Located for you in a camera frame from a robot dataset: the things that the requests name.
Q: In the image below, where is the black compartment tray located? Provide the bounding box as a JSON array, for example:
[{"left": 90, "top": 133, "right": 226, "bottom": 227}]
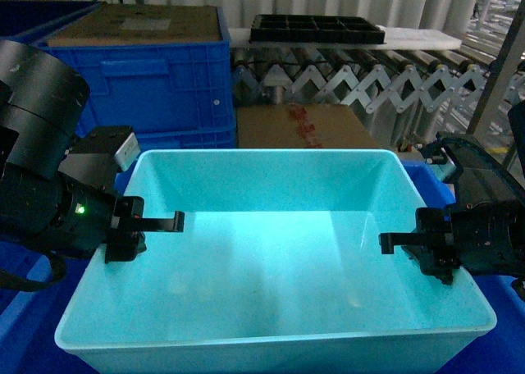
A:
[{"left": 249, "top": 14, "right": 386, "bottom": 45}]

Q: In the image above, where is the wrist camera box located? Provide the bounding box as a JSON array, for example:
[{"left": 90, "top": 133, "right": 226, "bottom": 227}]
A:
[
  {"left": 58, "top": 125, "right": 140, "bottom": 192},
  {"left": 422, "top": 132, "right": 525, "bottom": 207}
]

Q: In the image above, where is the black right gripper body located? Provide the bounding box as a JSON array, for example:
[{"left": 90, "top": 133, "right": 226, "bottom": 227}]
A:
[{"left": 414, "top": 200, "right": 524, "bottom": 285}]

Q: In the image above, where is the blue crate lower left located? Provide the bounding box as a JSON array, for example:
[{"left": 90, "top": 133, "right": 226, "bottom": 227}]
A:
[{"left": 0, "top": 172, "right": 136, "bottom": 374}]

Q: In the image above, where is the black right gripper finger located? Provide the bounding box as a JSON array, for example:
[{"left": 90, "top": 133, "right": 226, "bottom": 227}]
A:
[
  {"left": 379, "top": 232, "right": 422, "bottom": 254},
  {"left": 402, "top": 245, "right": 423, "bottom": 267}
]

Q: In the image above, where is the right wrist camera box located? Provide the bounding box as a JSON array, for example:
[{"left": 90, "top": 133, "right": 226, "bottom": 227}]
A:
[{"left": 422, "top": 132, "right": 525, "bottom": 207}]

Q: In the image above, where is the cardboard sheet in crate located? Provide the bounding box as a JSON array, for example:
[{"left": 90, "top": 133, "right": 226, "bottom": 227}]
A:
[{"left": 46, "top": 3, "right": 223, "bottom": 47}]

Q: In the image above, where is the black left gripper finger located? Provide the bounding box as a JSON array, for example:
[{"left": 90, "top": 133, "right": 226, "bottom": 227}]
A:
[
  {"left": 139, "top": 211, "right": 185, "bottom": 232},
  {"left": 133, "top": 231, "right": 147, "bottom": 258}
]

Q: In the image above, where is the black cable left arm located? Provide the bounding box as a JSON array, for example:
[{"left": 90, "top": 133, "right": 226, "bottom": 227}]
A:
[{"left": 0, "top": 250, "right": 67, "bottom": 293}]

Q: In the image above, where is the blue crate lower right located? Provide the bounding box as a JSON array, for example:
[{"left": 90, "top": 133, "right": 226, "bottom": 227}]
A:
[{"left": 399, "top": 158, "right": 525, "bottom": 374}]

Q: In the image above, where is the large blue crate rear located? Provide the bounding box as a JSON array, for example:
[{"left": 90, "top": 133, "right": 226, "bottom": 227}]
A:
[{"left": 35, "top": 2, "right": 237, "bottom": 149}]

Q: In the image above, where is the brown cardboard box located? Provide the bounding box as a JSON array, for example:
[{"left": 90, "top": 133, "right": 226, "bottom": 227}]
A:
[{"left": 236, "top": 104, "right": 380, "bottom": 149}]

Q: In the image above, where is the teal plastic bin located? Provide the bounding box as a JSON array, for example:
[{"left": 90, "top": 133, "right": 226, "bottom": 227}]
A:
[{"left": 55, "top": 149, "right": 496, "bottom": 373}]

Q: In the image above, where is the expandable roller conveyor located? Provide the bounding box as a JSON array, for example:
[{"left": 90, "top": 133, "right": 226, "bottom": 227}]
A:
[{"left": 231, "top": 47, "right": 495, "bottom": 146}]

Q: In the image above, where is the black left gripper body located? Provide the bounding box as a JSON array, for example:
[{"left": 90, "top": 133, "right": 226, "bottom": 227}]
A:
[{"left": 48, "top": 175, "right": 144, "bottom": 262}]

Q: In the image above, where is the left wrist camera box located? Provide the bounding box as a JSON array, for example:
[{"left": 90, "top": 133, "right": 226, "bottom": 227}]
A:
[{"left": 58, "top": 125, "right": 140, "bottom": 192}]

